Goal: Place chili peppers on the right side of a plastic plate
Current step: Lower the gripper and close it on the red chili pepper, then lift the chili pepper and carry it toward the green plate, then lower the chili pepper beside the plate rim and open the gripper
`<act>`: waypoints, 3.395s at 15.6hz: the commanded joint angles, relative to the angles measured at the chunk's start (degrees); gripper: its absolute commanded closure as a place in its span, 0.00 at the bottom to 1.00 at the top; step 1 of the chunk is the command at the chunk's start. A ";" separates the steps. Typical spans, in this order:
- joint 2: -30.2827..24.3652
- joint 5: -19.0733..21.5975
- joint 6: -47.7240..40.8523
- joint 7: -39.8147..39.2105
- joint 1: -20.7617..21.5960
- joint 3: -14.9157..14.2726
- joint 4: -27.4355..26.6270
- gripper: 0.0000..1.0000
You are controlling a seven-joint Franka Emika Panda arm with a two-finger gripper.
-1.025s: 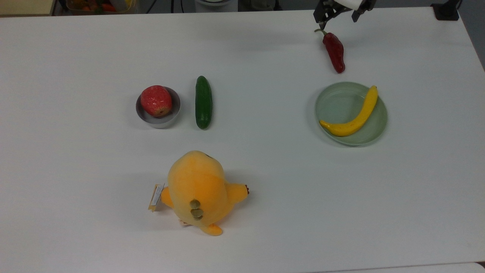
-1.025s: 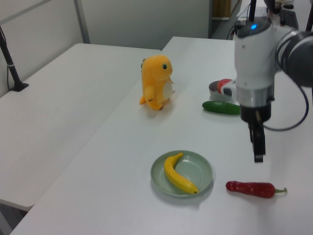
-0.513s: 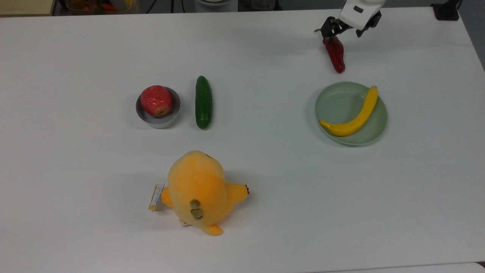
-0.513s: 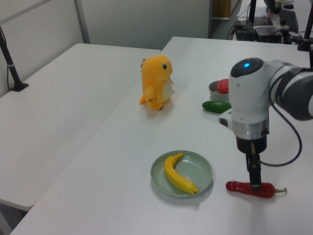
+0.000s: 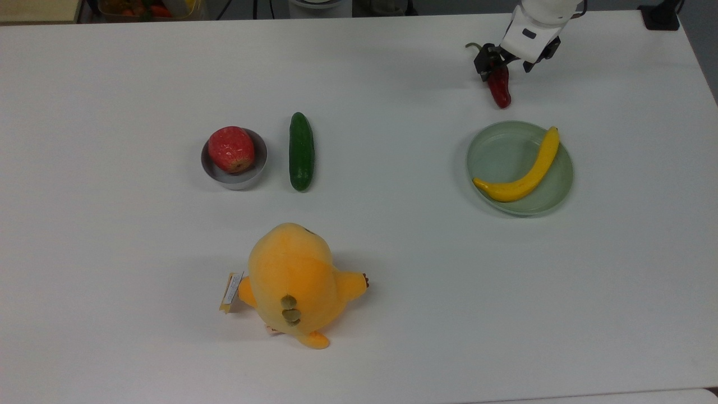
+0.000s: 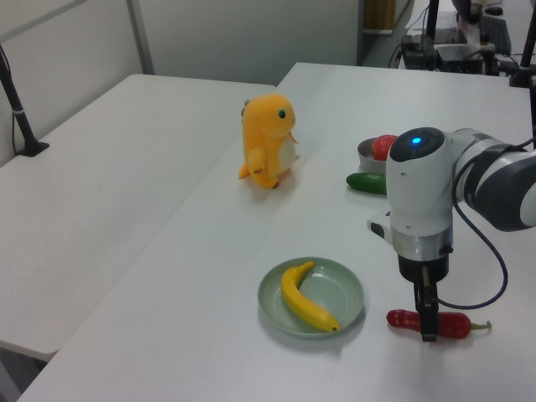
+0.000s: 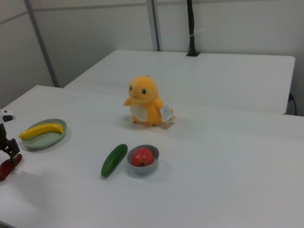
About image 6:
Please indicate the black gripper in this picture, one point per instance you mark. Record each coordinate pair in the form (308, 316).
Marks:
(423, 268)

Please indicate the red chili pepper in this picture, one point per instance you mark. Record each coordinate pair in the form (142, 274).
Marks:
(404, 319)

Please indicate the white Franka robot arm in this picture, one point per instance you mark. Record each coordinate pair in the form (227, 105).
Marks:
(419, 188)

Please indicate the green plastic plate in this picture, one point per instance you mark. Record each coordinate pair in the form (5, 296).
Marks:
(335, 293)

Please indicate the yellow toy banana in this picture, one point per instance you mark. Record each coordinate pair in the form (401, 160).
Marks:
(297, 297)

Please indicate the green toy cucumber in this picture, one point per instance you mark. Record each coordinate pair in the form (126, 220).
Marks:
(366, 183)

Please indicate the grey round bowl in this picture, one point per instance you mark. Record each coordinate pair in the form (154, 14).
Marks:
(366, 161)

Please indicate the red toy apple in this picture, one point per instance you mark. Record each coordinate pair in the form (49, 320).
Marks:
(382, 146)

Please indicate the orange plush dinosaur toy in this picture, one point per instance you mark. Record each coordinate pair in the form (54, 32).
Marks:
(264, 138)

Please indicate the black electronics box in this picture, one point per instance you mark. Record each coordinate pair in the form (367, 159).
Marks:
(419, 52)

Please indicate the silver flat device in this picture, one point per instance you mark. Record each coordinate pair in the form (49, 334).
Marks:
(458, 54)

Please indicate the black clamp stand pole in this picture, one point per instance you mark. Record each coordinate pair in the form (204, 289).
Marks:
(523, 63)

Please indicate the wooden cabinet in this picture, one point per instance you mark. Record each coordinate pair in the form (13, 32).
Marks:
(379, 14)

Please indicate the black camera stand pole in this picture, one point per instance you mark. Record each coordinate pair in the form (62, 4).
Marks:
(19, 117)

